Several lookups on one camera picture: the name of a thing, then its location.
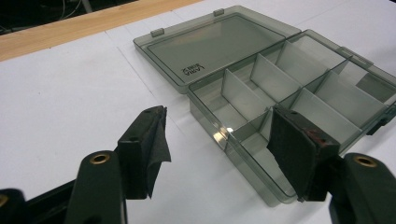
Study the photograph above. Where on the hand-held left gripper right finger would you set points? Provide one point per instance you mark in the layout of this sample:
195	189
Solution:
295	155

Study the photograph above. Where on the white table cover board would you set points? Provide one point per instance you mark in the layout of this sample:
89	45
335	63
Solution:
62	93

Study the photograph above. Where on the grey translucent compartment box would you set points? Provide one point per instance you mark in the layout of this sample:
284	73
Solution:
249	81

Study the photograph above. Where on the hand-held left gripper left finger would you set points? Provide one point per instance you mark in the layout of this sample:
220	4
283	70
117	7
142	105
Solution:
140	149

